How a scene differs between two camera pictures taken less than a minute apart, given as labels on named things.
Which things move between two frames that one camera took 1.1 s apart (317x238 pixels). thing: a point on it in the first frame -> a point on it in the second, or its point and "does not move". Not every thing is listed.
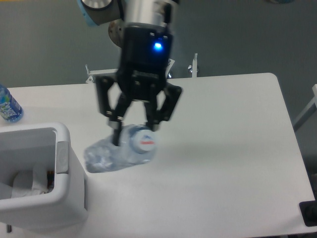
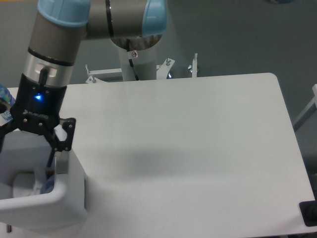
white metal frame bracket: x=92 y=79 does not move
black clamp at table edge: x=308 y=210 does not move
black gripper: x=142 y=74 -> x=36 y=109
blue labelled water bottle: x=10 y=110 does not move
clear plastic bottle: x=137 y=145 -> x=49 y=184
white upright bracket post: x=194 y=65 does not move
